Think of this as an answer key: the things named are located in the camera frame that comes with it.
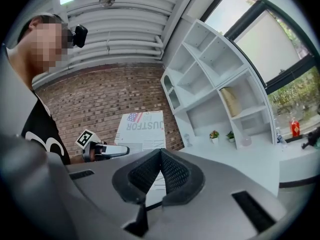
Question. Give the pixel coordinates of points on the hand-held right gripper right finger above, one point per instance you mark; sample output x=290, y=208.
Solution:
x=178, y=176

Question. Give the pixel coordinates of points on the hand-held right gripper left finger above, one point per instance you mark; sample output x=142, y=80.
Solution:
x=140, y=177

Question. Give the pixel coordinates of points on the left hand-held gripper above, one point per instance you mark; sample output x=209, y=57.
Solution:
x=87, y=144

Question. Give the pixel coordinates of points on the white cubby shelf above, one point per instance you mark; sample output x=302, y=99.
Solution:
x=207, y=84

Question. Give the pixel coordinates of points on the gold book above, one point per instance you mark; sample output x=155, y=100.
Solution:
x=231, y=101

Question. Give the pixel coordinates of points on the potted plant with orange flowers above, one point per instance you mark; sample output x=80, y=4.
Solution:
x=214, y=136

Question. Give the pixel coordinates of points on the small green potted plant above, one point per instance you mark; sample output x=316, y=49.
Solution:
x=230, y=136

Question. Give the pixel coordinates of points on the person's black t-shirt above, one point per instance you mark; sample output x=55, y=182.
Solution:
x=42, y=131

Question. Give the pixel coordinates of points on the clear plastic bottle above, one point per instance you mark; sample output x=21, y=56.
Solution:
x=280, y=137

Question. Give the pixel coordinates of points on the red bottle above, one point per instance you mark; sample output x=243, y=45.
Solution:
x=295, y=127

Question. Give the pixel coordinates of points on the person's head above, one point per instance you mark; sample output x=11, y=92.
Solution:
x=40, y=46

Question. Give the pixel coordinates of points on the black device on counter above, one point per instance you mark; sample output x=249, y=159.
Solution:
x=311, y=137

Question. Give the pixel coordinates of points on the round ceiling lamp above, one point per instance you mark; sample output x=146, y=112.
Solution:
x=107, y=0

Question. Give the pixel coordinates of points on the black head-mounted camera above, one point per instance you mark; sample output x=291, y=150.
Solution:
x=80, y=36

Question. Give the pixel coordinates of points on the black window frame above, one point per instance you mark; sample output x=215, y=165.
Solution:
x=272, y=84

